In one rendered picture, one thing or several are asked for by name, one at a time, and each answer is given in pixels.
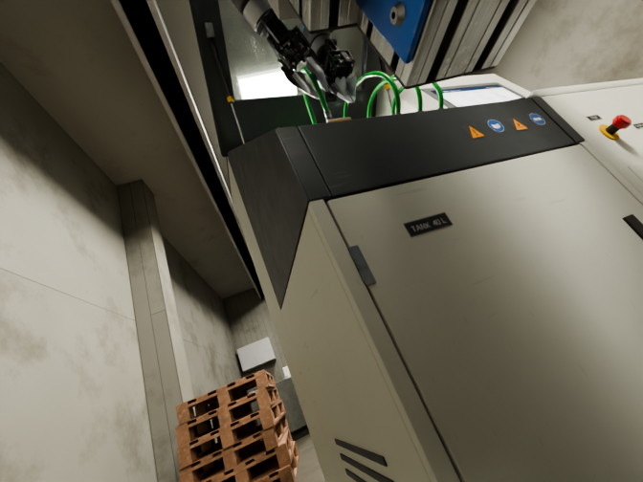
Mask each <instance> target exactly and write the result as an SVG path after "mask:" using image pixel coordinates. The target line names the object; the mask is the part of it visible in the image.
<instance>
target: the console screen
mask: <svg viewBox="0 0 643 482"><path fill-rule="evenodd" d="M440 88H441V90H442V93H443V98H444V105H445V106H446V107H448V108H452V107H459V106H467V105H476V104H483V103H491V102H499V101H507V100H511V99H520V98H526V97H525V96H523V95H521V94H519V93H517V92H515V91H513V90H511V89H509V88H508V87H506V86H504V85H502V84H500V83H498V82H490V83H479V84H468V85H457V86H446V87H440ZM420 90H422V91H423V92H425V93H426V94H428V95H429V96H431V97H432V98H434V99H436V100H437V101H438V94H437V92H436V90H435V89H434V88H425V89H420Z"/></svg>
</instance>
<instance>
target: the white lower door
mask: <svg viewBox="0 0 643 482"><path fill-rule="evenodd" d="M326 205H327V208H328V210H329V212H330V214H331V216H332V218H333V220H334V222H335V224H336V226H337V228H338V230H339V232H340V234H341V236H342V238H343V240H344V243H345V245H346V247H347V249H348V251H349V253H350V255H351V257H352V259H353V261H354V263H355V265H356V267H357V269H358V271H359V274H360V276H361V278H362V280H363V281H364V283H365V285H366V288H367V290H368V292H369V294H370V296H371V298H372V300H373V302H374V305H375V307H376V309H377V311H378V313H379V315H380V317H381V319H382V321H383V323H384V324H385V326H386V328H387V330H388V333H389V335H390V338H391V340H392V342H393V344H394V346H395V348H396V350H397V352H398V354H399V356H400V358H401V360H402V362H403V364H404V365H405V367H406V370H407V372H408V374H409V376H410V379H411V381H412V383H413V385H414V387H415V389H416V391H417V393H418V395H419V397H420V399H421V402H422V404H423V406H424V408H425V409H426V411H427V413H428V415H429V417H430V419H431V421H432V424H433V426H434V428H435V430H436V432H437V435H438V437H439V439H440V441H441V443H442V445H443V447H444V449H445V451H446V452H447V454H448V456H449V458H450V460H451V462H452V464H453V467H454V469H455V472H456V474H457V476H458V478H459V480H460V482H643V206H642V205H641V204H640V203H639V202H638V201H637V200H636V199H635V198H634V197H633V196H632V195H631V194H630V193H629V192H628V191H627V190H626V189H625V188H624V187H623V186H622V185H621V184H620V183H619V182H618V181H617V180H616V179H615V178H614V177H613V176H612V175H611V174H610V173H609V172H608V171H607V170H606V169H605V168H604V167H603V166H602V165H601V164H600V163H599V162H597V161H596V160H595V159H594V158H593V157H592V156H591V155H590V154H589V153H588V152H587V151H586V150H585V149H584V148H583V147H582V146H581V145H580V144H578V145H573V146H570V147H565V148H561V149H556V150H552V151H547V152H544V153H539V154H535V155H530V156H526V157H522V158H517V159H514V160H509V161H505V162H500V163H496V164H488V165H484V166H480V167H475V168H471V169H466V170H462V171H457V172H454V173H449V174H445V175H440V176H436V177H431V178H428V179H423V180H419V181H414V182H410V183H405V184H402V185H397V186H389V187H385V188H380V189H376V190H371V191H368V192H363V193H359V194H354V195H350V196H345V197H342V198H337V199H333V200H329V201H327V203H326Z"/></svg>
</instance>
